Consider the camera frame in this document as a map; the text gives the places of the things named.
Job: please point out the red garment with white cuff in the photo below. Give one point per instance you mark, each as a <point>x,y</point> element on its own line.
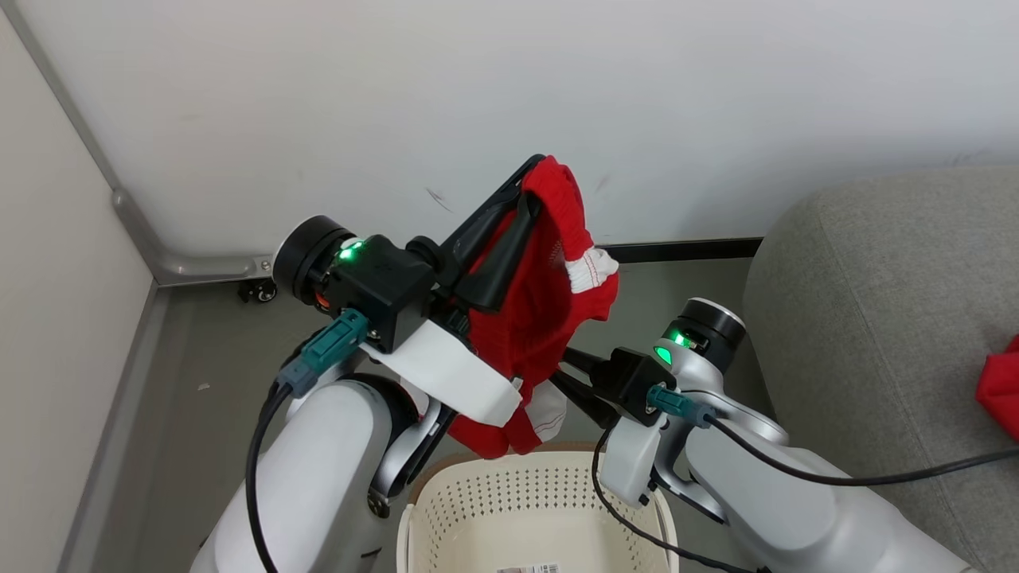
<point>1003,390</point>

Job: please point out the white barcode sticker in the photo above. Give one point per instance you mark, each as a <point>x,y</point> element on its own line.
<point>528,568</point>

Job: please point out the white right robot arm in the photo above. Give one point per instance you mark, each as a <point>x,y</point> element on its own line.
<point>780,509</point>

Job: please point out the black baseboard strip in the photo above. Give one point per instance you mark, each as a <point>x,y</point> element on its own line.
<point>685,250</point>

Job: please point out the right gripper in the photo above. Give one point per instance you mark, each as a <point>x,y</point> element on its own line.
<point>633,386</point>

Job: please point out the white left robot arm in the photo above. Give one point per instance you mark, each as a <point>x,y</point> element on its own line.
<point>318,477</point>

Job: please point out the grey fabric sofa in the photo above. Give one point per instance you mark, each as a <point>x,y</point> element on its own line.
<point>876,278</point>

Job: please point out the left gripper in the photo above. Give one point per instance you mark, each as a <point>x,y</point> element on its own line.
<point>382,278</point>

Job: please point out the cream perforated laundry basket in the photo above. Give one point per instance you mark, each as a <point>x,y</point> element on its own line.
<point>517,501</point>

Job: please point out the red garment with white trim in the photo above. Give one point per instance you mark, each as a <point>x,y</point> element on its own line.
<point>533,318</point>

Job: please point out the small black caster wheel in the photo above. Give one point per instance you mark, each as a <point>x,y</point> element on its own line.
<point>259,290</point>

